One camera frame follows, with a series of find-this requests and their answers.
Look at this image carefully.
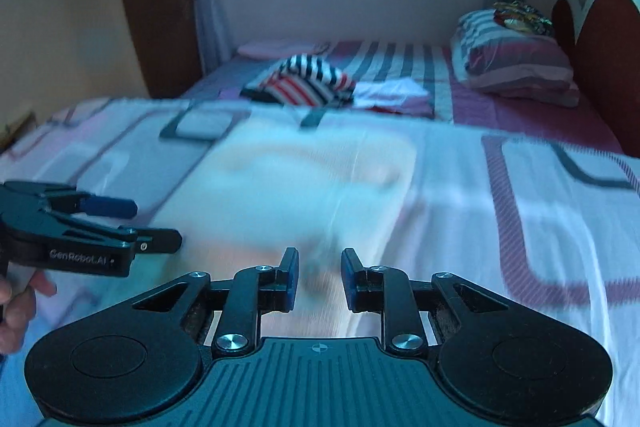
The cream peach garment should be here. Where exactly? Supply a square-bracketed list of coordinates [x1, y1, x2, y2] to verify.
[156, 129, 416, 337]

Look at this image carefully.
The person's left hand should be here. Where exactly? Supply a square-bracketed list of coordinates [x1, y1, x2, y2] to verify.
[0, 271, 58, 355]

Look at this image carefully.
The wooden side furniture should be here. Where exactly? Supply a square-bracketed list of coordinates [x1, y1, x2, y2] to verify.
[0, 109, 37, 153]

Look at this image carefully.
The patterned white pink bedsheet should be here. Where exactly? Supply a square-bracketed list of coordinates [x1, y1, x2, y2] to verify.
[1, 100, 639, 426]

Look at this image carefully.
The white folded cloth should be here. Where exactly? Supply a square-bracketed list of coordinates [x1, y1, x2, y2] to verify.
[352, 77, 434, 118]

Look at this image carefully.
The striped red black cloth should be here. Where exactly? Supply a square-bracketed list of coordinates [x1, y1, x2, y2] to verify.
[240, 54, 356, 108]

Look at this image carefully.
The striped pillow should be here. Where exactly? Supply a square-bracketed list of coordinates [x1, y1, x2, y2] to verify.
[451, 10, 580, 108]

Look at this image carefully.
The gold dark item on pillow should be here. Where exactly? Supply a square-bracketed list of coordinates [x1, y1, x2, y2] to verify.
[494, 0, 554, 37]

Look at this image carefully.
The red white headboard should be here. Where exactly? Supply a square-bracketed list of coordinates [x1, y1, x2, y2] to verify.
[551, 0, 639, 158]

